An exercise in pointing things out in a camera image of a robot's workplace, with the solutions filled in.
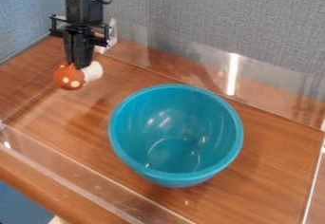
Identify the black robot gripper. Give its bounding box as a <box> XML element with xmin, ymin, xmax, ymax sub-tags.
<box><xmin>50</xmin><ymin>0</ymin><xmax>112</xmax><ymax>69</ymax></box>

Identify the brown and white toy mushroom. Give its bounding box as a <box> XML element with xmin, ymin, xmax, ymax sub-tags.
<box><xmin>54</xmin><ymin>61</ymin><xmax>104</xmax><ymax>90</ymax></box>

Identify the blue plastic bowl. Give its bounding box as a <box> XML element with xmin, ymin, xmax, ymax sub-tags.
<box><xmin>108</xmin><ymin>84</ymin><xmax>244</xmax><ymax>188</ymax></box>

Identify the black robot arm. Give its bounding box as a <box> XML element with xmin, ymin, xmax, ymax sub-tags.
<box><xmin>50</xmin><ymin>0</ymin><xmax>112</xmax><ymax>69</ymax></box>

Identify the clear acrylic corner bracket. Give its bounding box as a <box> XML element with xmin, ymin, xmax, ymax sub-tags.
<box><xmin>94</xmin><ymin>18</ymin><xmax>118</xmax><ymax>54</ymax></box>

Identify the clear acrylic left wall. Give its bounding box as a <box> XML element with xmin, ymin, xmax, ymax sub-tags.
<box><xmin>0</xmin><ymin>31</ymin><xmax>50</xmax><ymax>65</ymax></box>

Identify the clear acrylic wall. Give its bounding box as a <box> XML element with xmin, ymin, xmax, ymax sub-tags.
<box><xmin>301</xmin><ymin>140</ymin><xmax>325</xmax><ymax>224</ymax></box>
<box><xmin>0</xmin><ymin>121</ymin><xmax>195</xmax><ymax>224</ymax></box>
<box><xmin>0</xmin><ymin>31</ymin><xmax>50</xmax><ymax>65</ymax></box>
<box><xmin>102</xmin><ymin>25</ymin><xmax>325</xmax><ymax>132</ymax></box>

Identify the clear acrylic front wall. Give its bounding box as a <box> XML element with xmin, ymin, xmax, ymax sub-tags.
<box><xmin>0</xmin><ymin>121</ymin><xmax>195</xmax><ymax>224</ymax></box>

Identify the clear acrylic back wall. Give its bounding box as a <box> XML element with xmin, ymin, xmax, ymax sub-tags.
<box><xmin>102</xmin><ymin>25</ymin><xmax>325</xmax><ymax>132</ymax></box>

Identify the clear acrylic right wall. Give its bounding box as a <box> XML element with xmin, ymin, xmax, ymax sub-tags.
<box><xmin>301</xmin><ymin>140</ymin><xmax>325</xmax><ymax>224</ymax></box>

